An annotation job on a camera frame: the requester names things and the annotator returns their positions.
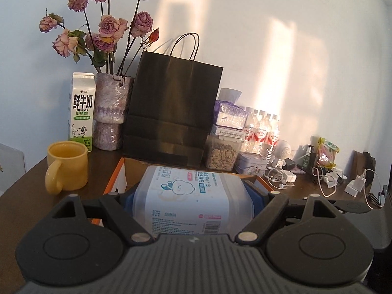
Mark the purple tissue pack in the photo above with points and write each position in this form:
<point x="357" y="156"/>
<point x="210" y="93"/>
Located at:
<point x="229" y="115"/>

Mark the clear labelled plastic container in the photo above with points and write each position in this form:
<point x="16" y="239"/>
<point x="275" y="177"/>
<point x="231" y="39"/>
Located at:
<point x="190" y="199"/>

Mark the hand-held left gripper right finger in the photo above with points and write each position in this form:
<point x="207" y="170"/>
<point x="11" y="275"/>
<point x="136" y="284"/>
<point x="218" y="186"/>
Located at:
<point x="258" y="199"/>

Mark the white paper sheet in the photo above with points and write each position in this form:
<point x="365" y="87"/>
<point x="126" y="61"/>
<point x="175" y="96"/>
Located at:
<point x="12" y="165"/>

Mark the pack of water bottles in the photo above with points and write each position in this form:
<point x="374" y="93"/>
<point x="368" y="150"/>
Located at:
<point x="262" y="131"/>

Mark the yellow green snack bag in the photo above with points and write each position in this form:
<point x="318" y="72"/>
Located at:
<point x="326" y="153"/>

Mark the white charger dock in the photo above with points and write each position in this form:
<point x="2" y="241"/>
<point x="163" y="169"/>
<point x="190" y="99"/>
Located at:
<point x="355" y="186"/>

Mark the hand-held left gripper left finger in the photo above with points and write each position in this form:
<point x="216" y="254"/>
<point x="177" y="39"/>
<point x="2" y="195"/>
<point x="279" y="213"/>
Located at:
<point x="128" y="202"/>

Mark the white earphones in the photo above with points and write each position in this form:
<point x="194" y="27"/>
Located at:
<point x="277" y="176"/>

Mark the floral tin box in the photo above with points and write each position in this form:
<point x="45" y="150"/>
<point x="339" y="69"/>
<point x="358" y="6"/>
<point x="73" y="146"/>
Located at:
<point x="251" y="162"/>

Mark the clear seed container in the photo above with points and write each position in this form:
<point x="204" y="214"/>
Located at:
<point x="222" y="154"/>

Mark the white green milk carton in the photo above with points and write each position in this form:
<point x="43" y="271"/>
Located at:
<point x="82" y="113"/>

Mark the black power adapter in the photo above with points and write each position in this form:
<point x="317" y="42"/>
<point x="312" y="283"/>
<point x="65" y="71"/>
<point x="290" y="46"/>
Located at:
<point x="290" y="164"/>

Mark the yellow mug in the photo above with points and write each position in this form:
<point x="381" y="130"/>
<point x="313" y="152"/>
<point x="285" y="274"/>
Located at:
<point x="69" y="165"/>

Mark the red cardboard box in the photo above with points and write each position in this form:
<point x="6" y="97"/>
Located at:
<point x="122" y="174"/>

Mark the black paper bag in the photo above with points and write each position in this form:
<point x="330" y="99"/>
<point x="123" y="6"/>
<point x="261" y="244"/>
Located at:
<point x="171" y="107"/>

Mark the purple ceramic vase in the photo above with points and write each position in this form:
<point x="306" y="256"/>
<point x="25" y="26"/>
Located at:
<point x="110" y="113"/>

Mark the small dark bottle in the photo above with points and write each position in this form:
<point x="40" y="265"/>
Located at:
<point x="311" y="159"/>

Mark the black clip holder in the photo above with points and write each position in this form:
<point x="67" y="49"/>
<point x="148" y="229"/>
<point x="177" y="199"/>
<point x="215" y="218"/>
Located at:
<point x="375" y="197"/>

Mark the white flat box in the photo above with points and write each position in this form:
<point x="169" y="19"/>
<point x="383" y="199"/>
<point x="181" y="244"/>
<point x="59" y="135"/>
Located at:
<point x="229" y="131"/>

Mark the dried pink roses bouquet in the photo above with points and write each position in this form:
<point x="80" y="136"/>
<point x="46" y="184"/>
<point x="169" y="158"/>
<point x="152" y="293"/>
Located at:
<point x="107" y="27"/>

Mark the white round speaker figure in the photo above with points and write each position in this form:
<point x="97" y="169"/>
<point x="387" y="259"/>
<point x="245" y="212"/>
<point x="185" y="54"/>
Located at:
<point x="283" y="150"/>

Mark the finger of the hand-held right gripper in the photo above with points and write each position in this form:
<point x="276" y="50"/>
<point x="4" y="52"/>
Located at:
<point x="355" y="208"/>

